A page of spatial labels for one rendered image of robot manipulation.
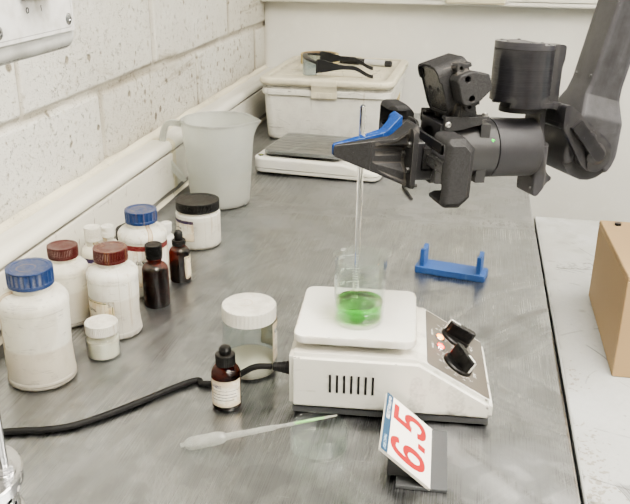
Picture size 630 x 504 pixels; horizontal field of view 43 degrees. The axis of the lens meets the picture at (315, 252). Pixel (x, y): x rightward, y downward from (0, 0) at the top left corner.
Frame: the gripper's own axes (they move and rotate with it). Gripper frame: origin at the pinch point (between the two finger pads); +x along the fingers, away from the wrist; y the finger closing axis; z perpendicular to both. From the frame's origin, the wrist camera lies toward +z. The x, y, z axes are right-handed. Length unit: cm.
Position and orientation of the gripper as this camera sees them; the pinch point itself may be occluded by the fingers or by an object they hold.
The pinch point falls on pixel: (368, 149)
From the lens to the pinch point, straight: 76.0
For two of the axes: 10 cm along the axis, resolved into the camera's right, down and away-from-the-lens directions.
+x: -9.7, 0.5, -2.4
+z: 0.4, -9.3, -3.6
